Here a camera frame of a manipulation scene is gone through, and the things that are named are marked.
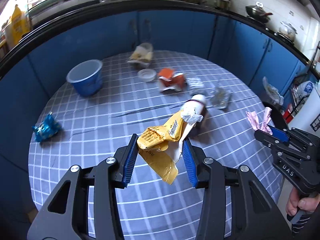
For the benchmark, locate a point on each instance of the crumpled clear plastic wrap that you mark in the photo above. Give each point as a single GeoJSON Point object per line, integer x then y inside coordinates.
{"type": "Point", "coordinates": [220, 97]}

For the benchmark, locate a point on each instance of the person's right hand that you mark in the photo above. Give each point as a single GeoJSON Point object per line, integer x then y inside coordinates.
{"type": "Point", "coordinates": [291, 202]}

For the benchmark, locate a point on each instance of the dark wok with lid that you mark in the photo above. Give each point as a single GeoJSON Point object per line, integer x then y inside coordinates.
{"type": "Point", "coordinates": [257, 11]}

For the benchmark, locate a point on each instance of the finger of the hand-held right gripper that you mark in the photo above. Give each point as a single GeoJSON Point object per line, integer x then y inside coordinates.
{"type": "Point", "coordinates": [265, 138]}
{"type": "Point", "coordinates": [280, 133]}

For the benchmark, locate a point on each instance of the grey checked tablecloth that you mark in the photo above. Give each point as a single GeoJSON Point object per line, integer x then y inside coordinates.
{"type": "Point", "coordinates": [100, 120]}

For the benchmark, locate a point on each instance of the black round bin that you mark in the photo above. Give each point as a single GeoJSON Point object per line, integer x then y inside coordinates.
{"type": "Point", "coordinates": [277, 116]}

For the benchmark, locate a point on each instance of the orange paper carton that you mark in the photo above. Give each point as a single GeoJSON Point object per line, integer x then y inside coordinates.
{"type": "Point", "coordinates": [175, 81]}

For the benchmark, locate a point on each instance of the white printed plastic bag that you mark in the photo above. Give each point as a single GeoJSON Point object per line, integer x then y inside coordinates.
{"type": "Point", "coordinates": [306, 87]}

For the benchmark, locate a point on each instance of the silver blister pack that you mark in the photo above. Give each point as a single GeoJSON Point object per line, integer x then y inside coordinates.
{"type": "Point", "coordinates": [195, 83]}

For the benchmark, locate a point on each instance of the pink paper wrapper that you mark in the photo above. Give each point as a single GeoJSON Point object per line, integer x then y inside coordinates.
{"type": "Point", "coordinates": [255, 120]}

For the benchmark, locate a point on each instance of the clear round plastic lid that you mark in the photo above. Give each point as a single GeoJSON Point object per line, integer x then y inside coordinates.
{"type": "Point", "coordinates": [146, 75]}

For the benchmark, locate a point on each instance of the blue snack wrapper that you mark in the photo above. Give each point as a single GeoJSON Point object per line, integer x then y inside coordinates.
{"type": "Point", "coordinates": [46, 128]}

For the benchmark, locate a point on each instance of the black kitchen countertop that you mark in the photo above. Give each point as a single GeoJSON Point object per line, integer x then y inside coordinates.
{"type": "Point", "coordinates": [150, 2]}

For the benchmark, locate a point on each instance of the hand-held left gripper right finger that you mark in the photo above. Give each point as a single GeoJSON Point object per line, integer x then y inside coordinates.
{"type": "Point", "coordinates": [189, 162]}

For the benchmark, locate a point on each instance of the blue kitchen cabinets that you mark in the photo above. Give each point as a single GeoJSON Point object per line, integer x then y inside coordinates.
{"type": "Point", "coordinates": [175, 30]}

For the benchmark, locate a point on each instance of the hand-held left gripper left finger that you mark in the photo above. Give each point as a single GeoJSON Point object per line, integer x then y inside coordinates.
{"type": "Point", "coordinates": [130, 160]}

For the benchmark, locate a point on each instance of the clear bag with yellow snack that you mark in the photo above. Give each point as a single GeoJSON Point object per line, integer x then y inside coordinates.
{"type": "Point", "coordinates": [142, 55]}

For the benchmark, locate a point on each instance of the white plastic bottle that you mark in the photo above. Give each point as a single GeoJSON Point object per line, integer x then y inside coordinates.
{"type": "Point", "coordinates": [197, 102]}

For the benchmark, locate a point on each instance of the yellow snack wrapper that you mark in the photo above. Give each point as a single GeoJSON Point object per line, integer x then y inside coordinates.
{"type": "Point", "coordinates": [155, 136]}

